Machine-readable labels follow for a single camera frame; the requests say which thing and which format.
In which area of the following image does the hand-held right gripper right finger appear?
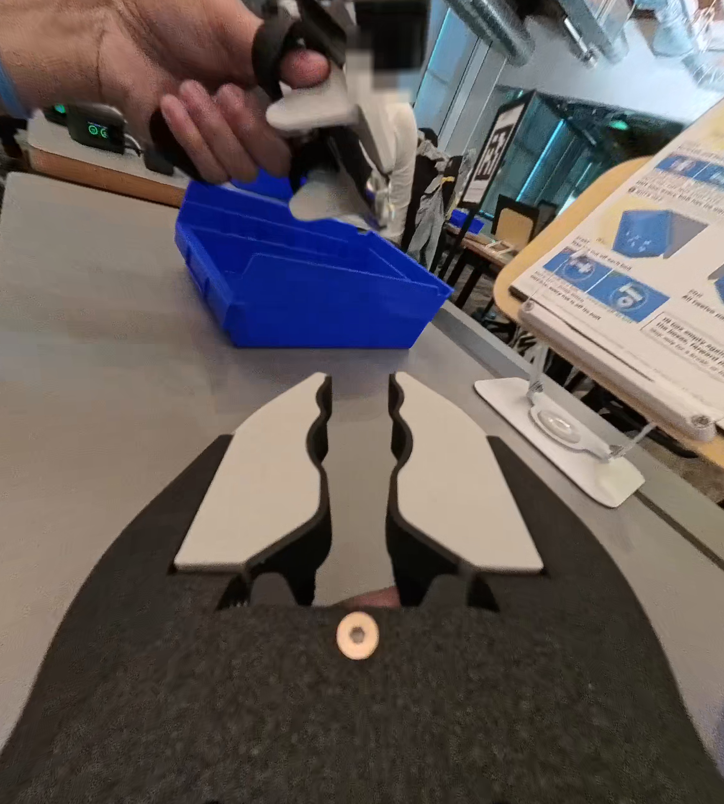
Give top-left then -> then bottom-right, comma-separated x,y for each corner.
387,371 -> 545,607

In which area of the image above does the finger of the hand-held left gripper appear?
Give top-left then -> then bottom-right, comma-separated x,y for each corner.
288,165 -> 380,228
266,63 -> 395,192

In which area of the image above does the instruction sheet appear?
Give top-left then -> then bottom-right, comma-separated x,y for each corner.
509,91 -> 724,417

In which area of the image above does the small wooden document stand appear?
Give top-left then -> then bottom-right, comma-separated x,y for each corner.
489,195 -> 559,250

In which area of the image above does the grey desk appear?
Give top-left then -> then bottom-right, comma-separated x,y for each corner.
0,173 -> 724,804

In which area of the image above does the denim jacket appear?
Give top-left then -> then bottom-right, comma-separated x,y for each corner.
412,141 -> 472,269

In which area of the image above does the person's right hand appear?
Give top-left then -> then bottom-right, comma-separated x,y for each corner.
340,586 -> 402,609

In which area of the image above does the black jacket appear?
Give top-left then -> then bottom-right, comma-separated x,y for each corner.
403,129 -> 463,253

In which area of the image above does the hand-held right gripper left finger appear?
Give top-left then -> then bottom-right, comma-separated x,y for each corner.
174,372 -> 333,607

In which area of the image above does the person's left hand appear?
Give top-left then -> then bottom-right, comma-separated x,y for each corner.
0,0 -> 331,186

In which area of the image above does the black framed marker poster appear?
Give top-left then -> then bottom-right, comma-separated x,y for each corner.
461,91 -> 537,206

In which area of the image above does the wooden white document stand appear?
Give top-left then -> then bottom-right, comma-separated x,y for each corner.
474,88 -> 724,510

